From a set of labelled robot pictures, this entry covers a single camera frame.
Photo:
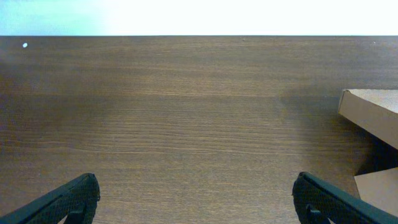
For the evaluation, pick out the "open cardboard box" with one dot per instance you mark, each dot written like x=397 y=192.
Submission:
x=376 y=112

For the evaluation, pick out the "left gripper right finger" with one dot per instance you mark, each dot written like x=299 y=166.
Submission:
x=317 y=201

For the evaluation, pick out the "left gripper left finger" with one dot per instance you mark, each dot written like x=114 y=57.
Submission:
x=74 y=202

